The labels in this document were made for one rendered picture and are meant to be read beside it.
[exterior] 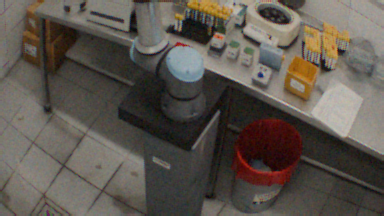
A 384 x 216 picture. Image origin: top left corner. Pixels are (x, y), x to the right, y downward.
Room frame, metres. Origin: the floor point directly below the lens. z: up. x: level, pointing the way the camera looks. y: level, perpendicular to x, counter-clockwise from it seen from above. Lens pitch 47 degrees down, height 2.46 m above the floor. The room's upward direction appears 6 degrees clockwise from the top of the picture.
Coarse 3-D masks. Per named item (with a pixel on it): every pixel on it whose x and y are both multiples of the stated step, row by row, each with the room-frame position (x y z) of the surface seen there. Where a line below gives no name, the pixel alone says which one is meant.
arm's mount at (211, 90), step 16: (144, 80) 1.54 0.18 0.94; (160, 80) 1.55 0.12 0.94; (208, 80) 1.56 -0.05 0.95; (128, 96) 1.46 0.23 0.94; (144, 96) 1.47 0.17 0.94; (160, 96) 1.47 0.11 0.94; (208, 96) 1.49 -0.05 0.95; (224, 96) 1.54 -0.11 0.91; (128, 112) 1.39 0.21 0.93; (144, 112) 1.40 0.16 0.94; (160, 112) 1.40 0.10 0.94; (208, 112) 1.42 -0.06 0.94; (144, 128) 1.36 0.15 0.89; (160, 128) 1.34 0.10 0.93; (176, 128) 1.34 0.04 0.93; (192, 128) 1.35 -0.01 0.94; (176, 144) 1.31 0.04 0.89; (192, 144) 1.32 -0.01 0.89
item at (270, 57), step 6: (264, 48) 1.77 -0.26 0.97; (270, 48) 1.78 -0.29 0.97; (276, 48) 1.79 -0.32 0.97; (264, 54) 1.77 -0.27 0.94; (270, 54) 1.76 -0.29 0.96; (276, 54) 1.75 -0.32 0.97; (282, 54) 1.77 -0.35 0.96; (258, 60) 1.77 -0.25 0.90; (264, 60) 1.77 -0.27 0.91; (270, 60) 1.76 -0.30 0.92; (276, 60) 1.75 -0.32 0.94; (270, 66) 1.76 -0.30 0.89; (276, 66) 1.75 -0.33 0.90; (276, 72) 1.74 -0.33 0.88
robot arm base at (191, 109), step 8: (168, 96) 1.40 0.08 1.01; (200, 96) 1.42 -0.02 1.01; (168, 104) 1.39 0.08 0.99; (176, 104) 1.38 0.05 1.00; (184, 104) 1.38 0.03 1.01; (192, 104) 1.39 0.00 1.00; (200, 104) 1.41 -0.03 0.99; (168, 112) 1.38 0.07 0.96; (176, 112) 1.37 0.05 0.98; (184, 112) 1.37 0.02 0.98; (192, 112) 1.39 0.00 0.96; (200, 112) 1.40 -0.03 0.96; (176, 120) 1.37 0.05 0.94; (184, 120) 1.37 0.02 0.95; (192, 120) 1.38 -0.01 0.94
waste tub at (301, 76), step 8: (296, 56) 1.77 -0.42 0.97; (296, 64) 1.76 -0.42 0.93; (304, 64) 1.75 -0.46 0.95; (312, 64) 1.73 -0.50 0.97; (288, 72) 1.65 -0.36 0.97; (296, 72) 1.76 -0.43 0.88; (304, 72) 1.74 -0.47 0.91; (312, 72) 1.73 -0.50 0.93; (288, 80) 1.65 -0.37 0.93; (296, 80) 1.63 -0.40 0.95; (304, 80) 1.62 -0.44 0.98; (312, 80) 1.72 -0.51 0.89; (288, 88) 1.65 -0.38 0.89; (296, 88) 1.63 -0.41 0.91; (304, 88) 1.61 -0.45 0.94; (312, 88) 1.66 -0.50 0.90; (304, 96) 1.61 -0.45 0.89
